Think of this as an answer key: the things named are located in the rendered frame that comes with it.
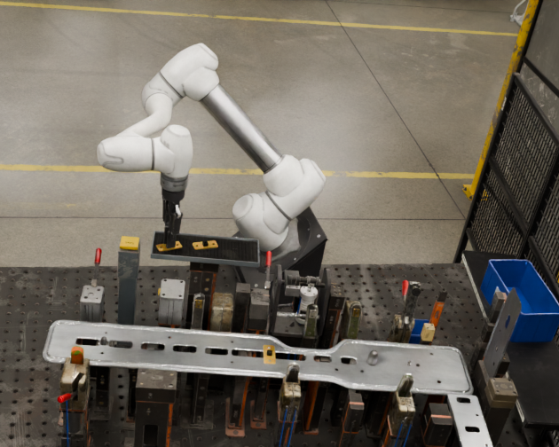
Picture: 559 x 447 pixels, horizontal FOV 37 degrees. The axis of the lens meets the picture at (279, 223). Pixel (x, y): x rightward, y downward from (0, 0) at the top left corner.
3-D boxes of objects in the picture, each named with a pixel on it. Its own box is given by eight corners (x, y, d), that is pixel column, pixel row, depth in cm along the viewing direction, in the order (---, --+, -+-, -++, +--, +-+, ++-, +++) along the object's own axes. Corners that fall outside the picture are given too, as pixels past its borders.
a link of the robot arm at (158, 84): (135, 103, 302) (162, 78, 300) (130, 88, 318) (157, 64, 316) (160, 128, 308) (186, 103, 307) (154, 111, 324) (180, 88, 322)
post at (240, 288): (224, 376, 301) (235, 290, 279) (224, 366, 305) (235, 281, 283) (238, 377, 302) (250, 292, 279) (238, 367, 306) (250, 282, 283)
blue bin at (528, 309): (510, 342, 287) (521, 314, 280) (478, 286, 311) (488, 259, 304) (554, 341, 290) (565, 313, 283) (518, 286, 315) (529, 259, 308)
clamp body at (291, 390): (263, 474, 268) (278, 398, 248) (263, 444, 278) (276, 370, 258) (292, 475, 269) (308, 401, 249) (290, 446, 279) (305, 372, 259)
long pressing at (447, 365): (38, 368, 253) (38, 364, 252) (51, 319, 272) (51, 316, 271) (476, 397, 268) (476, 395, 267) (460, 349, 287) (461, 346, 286)
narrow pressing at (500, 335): (490, 385, 272) (521, 305, 253) (481, 360, 282) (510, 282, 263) (492, 385, 272) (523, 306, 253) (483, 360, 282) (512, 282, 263)
